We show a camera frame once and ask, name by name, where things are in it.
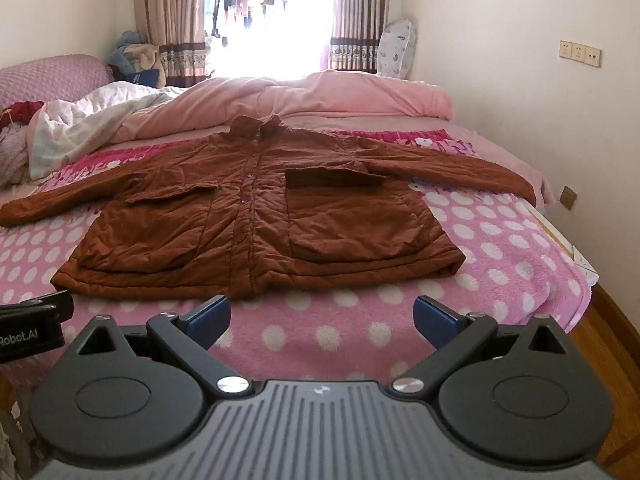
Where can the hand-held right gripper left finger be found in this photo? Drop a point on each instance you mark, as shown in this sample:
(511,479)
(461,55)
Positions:
(211,317)

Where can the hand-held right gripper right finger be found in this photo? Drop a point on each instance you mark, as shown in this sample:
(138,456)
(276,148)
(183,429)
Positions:
(434,318)

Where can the brown quilted jacket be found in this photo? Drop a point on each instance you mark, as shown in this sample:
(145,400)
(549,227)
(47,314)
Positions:
(260,210)

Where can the pile of clothes by window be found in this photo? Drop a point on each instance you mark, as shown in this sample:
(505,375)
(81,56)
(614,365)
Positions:
(127,42)

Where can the pink printed fleece blanket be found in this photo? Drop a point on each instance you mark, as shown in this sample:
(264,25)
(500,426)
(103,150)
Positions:
(500,250)

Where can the pink bed sheet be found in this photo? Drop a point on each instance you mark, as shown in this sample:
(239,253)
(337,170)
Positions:
(500,152)

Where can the pale purple cloth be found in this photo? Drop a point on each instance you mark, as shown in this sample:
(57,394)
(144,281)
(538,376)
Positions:
(12,155)

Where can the white quilt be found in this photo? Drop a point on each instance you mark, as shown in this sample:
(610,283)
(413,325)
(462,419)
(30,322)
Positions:
(75,125)

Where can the red cloth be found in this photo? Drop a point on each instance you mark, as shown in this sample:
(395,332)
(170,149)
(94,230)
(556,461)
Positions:
(20,111)

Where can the pink quilt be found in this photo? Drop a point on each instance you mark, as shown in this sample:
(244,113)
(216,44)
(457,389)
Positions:
(320,97)

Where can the blue box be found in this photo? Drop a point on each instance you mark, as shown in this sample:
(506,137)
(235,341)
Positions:
(145,78)

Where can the purple pillow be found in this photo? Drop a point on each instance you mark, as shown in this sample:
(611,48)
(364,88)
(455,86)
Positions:
(50,77)

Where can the beige towel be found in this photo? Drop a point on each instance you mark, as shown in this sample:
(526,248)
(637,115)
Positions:
(145,57)

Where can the fan with patterned cover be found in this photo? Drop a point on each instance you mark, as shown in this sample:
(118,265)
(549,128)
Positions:
(397,50)

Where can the striped beige curtain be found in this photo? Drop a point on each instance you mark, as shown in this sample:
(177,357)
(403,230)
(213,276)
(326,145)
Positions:
(170,15)
(360,15)

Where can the brown wall socket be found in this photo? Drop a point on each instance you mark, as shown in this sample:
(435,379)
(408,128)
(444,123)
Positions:
(567,197)

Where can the beige wall socket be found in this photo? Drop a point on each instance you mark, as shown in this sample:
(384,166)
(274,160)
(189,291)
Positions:
(566,49)
(579,52)
(593,56)

